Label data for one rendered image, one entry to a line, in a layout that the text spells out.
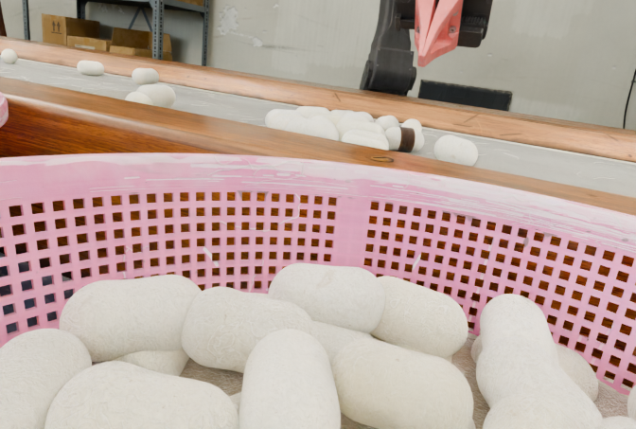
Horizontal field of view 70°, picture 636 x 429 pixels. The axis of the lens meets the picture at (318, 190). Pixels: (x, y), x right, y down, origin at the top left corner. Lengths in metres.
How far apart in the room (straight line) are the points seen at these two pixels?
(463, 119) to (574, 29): 1.92
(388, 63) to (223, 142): 0.64
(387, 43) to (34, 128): 0.65
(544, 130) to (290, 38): 2.31
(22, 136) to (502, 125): 0.44
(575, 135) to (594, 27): 1.91
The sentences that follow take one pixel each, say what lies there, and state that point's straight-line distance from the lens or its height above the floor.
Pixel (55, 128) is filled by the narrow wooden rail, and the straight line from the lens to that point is 0.26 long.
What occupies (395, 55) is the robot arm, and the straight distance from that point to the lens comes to 0.82.
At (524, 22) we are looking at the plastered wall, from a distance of 2.43.
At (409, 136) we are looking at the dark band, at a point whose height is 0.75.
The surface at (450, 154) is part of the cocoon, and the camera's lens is 0.32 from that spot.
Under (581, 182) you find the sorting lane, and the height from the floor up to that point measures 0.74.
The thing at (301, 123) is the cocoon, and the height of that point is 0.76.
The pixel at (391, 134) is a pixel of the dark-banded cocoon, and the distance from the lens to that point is 0.35.
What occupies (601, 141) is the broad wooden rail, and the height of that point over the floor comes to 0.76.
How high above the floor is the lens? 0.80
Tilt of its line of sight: 17 degrees down
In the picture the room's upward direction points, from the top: 7 degrees clockwise
